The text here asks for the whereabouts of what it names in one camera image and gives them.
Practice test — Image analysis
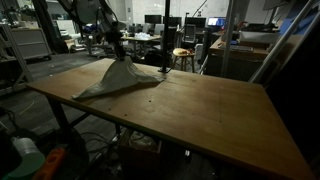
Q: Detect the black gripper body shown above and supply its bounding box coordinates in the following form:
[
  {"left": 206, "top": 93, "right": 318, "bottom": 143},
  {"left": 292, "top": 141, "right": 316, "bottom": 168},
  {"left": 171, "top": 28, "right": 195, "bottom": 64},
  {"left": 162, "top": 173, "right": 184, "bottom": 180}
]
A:
[{"left": 112, "top": 32, "right": 125, "bottom": 55}]

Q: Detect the white terry cloth towel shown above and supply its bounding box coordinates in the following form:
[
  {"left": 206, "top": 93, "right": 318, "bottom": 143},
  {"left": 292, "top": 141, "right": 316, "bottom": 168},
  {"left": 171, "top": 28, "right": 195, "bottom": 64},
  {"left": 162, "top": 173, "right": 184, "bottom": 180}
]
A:
[{"left": 72, "top": 57, "right": 165, "bottom": 99}]

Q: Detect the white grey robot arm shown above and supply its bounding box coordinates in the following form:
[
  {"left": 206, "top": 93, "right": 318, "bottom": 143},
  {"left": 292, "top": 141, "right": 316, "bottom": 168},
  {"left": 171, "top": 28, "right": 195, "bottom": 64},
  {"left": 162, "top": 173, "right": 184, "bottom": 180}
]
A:
[{"left": 58, "top": 0, "right": 126, "bottom": 58}]

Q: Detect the round wooden stool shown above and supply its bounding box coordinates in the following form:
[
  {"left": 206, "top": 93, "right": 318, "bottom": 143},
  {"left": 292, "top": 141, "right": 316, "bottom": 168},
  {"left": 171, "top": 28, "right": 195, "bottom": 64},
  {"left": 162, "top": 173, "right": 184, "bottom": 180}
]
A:
[{"left": 172, "top": 48, "right": 195, "bottom": 72}]

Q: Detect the black mesh office chair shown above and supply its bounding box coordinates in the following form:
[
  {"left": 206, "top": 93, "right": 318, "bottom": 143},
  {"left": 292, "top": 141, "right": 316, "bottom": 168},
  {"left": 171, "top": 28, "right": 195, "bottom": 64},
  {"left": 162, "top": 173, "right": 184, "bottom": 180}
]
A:
[{"left": 183, "top": 24, "right": 196, "bottom": 43}]

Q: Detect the lit computer monitor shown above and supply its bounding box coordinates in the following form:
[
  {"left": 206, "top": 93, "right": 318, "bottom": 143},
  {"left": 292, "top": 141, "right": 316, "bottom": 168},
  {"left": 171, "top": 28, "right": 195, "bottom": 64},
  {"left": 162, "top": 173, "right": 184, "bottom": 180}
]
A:
[{"left": 207, "top": 17, "right": 226, "bottom": 27}]

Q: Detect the wooden top drawer cabinet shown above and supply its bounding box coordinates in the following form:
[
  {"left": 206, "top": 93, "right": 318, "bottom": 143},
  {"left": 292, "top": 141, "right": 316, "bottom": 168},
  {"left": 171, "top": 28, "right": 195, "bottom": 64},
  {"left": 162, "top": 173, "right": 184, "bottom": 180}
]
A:
[{"left": 204, "top": 38, "right": 269, "bottom": 81}]

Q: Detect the black vertical camera pole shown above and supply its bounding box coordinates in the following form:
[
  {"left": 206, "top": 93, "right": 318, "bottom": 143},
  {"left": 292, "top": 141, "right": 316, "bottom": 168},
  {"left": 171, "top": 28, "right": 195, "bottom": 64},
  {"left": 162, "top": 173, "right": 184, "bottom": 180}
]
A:
[{"left": 158, "top": 0, "right": 170, "bottom": 73}]

